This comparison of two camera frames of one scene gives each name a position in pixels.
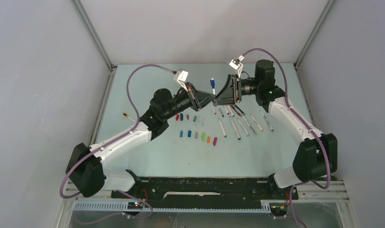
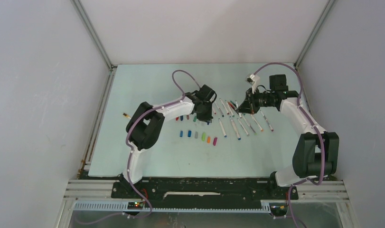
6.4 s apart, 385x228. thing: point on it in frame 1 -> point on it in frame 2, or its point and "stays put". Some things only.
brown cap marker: x=228 y=112 stays put
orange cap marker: x=254 y=120 stays put
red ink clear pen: x=239 y=114 stays put
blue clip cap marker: x=212 y=84 -> x=237 y=105
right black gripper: x=231 y=93 -> x=249 y=105
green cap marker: x=250 y=127 stays put
